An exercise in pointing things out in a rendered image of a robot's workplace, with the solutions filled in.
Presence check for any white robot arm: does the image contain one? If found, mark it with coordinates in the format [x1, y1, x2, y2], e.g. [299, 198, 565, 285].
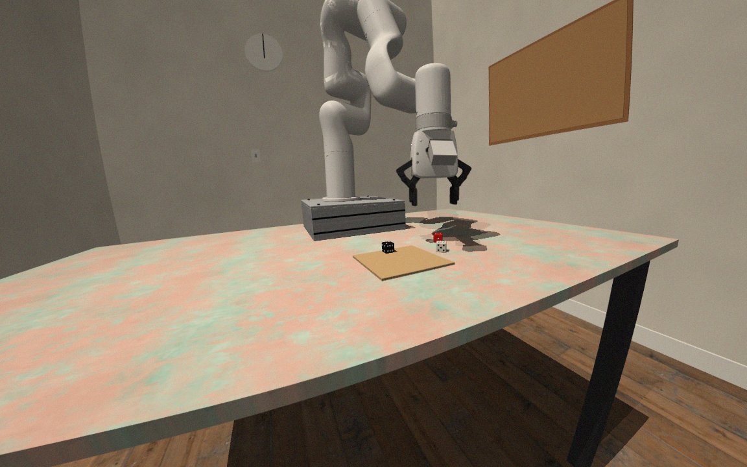
[319, 0, 457, 202]

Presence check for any tan flat mat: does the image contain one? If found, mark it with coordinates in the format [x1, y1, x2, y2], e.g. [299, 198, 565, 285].
[353, 245, 455, 281]

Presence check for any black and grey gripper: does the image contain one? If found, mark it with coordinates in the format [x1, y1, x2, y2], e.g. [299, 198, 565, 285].
[396, 126, 471, 206]

